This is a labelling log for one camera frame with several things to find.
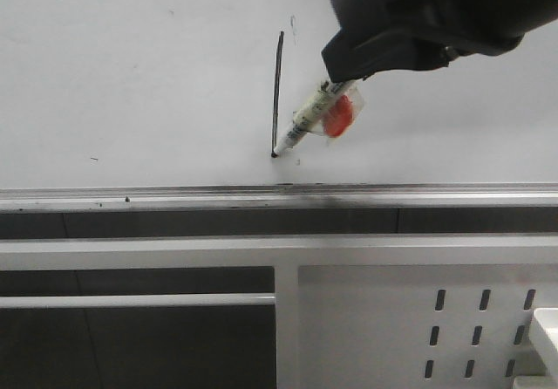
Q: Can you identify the white metal pegboard stand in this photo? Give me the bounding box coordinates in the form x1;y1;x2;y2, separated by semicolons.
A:
1;235;557;388

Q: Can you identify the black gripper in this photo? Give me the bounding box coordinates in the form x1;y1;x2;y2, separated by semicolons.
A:
322;0;557;82

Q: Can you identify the red magnet taped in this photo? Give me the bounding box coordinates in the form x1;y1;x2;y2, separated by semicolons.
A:
312;86;364;140

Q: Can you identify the white whiteboard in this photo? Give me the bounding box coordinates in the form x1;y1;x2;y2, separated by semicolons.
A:
1;0;557;211

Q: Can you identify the black whiteboard marker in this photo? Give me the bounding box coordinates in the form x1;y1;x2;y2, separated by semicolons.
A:
271;80;356;158

